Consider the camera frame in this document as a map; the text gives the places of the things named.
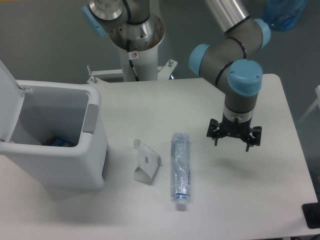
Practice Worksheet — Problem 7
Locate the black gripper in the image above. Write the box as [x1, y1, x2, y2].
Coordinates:
[206, 115, 262, 152]

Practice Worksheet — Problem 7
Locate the crushed clear plastic bottle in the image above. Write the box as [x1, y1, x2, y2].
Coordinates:
[170, 132, 191, 211]

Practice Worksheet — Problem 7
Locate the white paper carton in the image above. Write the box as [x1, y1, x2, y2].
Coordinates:
[133, 138, 163, 184]

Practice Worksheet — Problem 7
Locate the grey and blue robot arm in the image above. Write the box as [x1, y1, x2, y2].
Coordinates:
[81, 0, 271, 148]

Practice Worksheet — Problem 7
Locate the white open trash can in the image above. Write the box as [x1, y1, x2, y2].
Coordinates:
[0, 64, 109, 190]

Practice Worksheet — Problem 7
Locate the black device at table edge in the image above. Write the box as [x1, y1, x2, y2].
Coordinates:
[302, 202, 320, 229]

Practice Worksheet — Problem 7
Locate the blue water jug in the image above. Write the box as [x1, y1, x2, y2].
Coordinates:
[262, 0, 308, 31]

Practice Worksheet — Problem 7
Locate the white frame at right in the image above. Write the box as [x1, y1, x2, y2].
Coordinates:
[297, 85, 320, 125]

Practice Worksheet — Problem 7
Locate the black cable on pedestal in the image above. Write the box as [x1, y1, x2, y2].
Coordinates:
[126, 39, 140, 82]

